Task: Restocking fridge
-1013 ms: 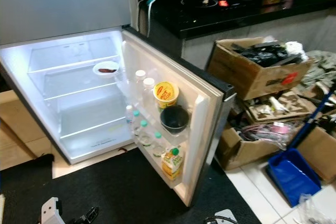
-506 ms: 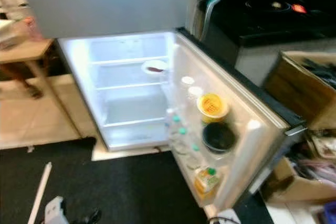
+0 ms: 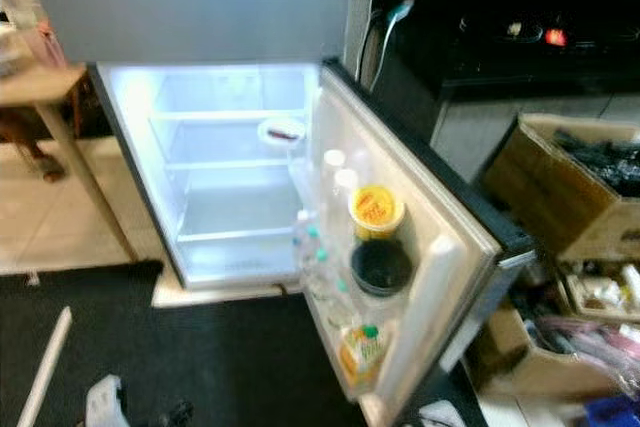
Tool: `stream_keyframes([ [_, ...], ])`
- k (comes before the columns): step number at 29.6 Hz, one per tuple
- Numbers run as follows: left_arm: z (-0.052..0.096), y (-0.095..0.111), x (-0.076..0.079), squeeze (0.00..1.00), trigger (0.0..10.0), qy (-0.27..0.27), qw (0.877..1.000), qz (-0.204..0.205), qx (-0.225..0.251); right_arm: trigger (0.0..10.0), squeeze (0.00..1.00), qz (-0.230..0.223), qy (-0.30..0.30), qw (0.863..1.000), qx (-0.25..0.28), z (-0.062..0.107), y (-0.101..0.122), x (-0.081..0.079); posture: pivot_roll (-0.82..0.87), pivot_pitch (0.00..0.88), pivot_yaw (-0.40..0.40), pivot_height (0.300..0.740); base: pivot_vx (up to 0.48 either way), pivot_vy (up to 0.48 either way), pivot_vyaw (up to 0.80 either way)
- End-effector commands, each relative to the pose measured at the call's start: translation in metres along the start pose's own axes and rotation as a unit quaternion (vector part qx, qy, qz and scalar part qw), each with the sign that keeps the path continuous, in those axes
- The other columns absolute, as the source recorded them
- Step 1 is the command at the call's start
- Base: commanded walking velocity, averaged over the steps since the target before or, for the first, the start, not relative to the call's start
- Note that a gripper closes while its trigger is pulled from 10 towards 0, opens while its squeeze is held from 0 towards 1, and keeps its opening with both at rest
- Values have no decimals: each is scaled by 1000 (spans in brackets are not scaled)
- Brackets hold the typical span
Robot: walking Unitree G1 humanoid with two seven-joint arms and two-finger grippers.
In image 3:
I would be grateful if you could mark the small white floor marker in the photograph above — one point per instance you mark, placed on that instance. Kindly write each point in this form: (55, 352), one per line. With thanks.
(33, 278)

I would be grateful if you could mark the low cardboard box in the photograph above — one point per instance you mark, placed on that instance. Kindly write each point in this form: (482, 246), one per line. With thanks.
(510, 367)

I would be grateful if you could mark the glass fridge shelf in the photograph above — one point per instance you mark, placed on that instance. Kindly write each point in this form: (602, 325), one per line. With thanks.
(230, 234)
(220, 164)
(210, 114)

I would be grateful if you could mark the small cardboard box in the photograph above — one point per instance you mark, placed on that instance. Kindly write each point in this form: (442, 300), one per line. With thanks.
(575, 292)

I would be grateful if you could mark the yellow juice bottle green cap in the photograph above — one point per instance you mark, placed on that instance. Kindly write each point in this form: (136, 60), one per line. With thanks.
(360, 357)

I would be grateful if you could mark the yellow lidded cup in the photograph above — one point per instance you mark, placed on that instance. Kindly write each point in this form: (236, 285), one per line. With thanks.
(376, 209)

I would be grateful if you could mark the light wooden table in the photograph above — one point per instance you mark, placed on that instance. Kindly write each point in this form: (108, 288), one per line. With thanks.
(40, 87)

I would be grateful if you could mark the red indicator light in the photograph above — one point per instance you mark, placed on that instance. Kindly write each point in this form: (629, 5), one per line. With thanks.
(556, 37)

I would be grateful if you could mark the blue plastic item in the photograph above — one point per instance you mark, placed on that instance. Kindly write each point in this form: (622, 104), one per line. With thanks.
(615, 413)

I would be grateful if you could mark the teal and white brush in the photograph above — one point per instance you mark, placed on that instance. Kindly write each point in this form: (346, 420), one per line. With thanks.
(400, 10)

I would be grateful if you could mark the white stick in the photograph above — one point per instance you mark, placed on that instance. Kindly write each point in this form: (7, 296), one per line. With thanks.
(45, 367)

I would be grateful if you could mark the grey fridge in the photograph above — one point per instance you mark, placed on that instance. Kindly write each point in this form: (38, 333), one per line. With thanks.
(190, 2)

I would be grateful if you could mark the large brown cardboard box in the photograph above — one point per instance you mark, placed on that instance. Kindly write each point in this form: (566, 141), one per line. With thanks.
(540, 197)

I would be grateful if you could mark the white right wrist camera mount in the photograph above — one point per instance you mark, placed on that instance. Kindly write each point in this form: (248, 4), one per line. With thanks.
(440, 415)

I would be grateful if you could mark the black bowl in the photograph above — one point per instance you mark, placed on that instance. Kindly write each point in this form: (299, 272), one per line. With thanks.
(381, 267)

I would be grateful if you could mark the white bowl red food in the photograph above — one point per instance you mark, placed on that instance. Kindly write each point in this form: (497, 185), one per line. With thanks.
(268, 125)

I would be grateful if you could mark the pink plastic bag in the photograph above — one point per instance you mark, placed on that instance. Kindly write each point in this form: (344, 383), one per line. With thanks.
(590, 342)

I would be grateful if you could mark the black floor mat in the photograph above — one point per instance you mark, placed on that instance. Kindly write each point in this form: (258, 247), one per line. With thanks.
(230, 367)

